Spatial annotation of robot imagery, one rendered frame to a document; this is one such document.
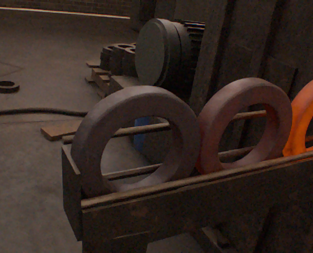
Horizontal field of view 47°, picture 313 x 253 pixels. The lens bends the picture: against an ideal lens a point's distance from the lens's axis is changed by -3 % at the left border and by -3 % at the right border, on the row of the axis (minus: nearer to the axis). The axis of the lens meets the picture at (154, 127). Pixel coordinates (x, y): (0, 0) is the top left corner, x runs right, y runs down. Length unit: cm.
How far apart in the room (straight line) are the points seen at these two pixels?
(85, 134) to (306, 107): 38
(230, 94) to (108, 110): 19
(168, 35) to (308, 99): 127
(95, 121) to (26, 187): 119
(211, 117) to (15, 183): 123
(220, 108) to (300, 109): 17
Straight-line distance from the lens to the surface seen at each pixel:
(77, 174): 45
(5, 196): 157
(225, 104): 53
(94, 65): 296
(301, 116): 65
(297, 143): 68
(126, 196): 50
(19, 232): 140
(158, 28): 189
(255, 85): 56
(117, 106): 45
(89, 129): 45
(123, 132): 54
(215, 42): 132
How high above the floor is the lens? 91
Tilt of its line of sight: 23 degrees down
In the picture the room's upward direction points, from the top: 10 degrees clockwise
